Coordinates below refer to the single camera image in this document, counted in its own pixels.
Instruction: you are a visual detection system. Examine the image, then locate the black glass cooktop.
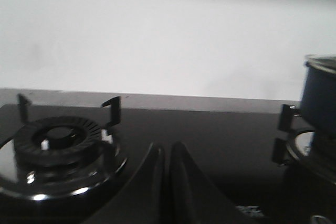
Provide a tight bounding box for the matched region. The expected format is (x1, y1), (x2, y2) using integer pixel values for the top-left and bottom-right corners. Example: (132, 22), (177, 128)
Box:
(1, 89), (335, 223)

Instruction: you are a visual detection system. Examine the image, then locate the blue cooking pot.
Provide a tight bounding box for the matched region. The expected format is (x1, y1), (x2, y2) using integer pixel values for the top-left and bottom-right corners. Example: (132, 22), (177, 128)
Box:
(300, 62), (335, 136)

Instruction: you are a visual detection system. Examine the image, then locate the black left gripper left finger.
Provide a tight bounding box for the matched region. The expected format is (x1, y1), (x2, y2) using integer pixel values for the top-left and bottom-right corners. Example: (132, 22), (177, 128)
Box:
(86, 143), (165, 223)

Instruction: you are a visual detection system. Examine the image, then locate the black pot support grate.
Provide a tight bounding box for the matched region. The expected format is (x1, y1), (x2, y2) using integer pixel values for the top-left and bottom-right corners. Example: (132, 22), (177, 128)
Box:
(271, 104), (335, 184)

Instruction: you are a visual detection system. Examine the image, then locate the glass pot lid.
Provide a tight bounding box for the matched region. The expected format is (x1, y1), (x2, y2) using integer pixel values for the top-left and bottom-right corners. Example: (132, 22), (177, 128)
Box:
(306, 54), (336, 74)

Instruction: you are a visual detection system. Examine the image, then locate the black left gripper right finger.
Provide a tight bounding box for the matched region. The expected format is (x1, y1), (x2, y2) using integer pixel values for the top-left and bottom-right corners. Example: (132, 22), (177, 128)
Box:
(170, 142), (256, 223)

